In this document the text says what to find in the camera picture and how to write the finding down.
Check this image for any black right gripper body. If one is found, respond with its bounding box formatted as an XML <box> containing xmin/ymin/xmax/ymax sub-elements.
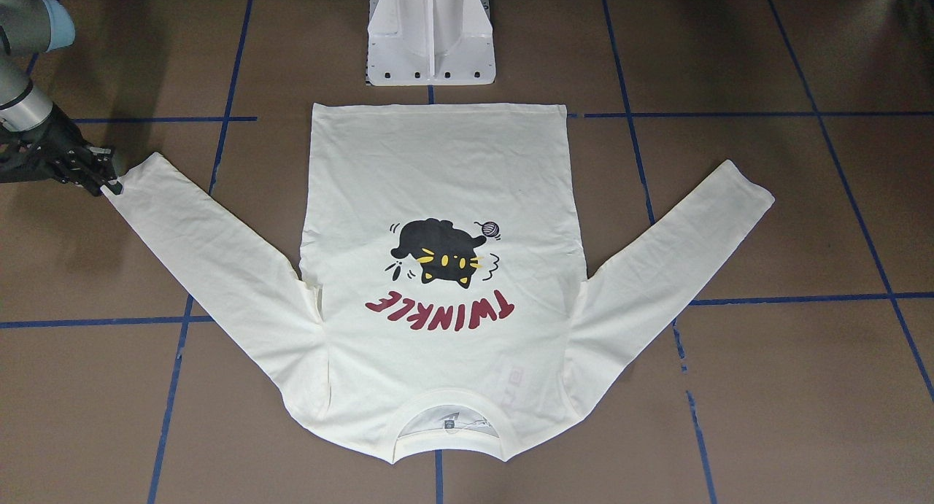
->
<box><xmin>1</xmin><ymin>104</ymin><xmax>96</xmax><ymax>191</ymax></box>

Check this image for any cream long-sleeve cat shirt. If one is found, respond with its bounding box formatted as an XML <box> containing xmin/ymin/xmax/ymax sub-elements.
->
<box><xmin>107</xmin><ymin>103</ymin><xmax>774</xmax><ymax>463</ymax></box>

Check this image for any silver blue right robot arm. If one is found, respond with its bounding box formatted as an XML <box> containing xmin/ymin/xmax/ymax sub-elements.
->
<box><xmin>1</xmin><ymin>0</ymin><xmax>123</xmax><ymax>197</ymax></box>

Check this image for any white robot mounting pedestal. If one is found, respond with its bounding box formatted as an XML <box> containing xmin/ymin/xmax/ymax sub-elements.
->
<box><xmin>365</xmin><ymin>0</ymin><xmax>497</xmax><ymax>88</ymax></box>

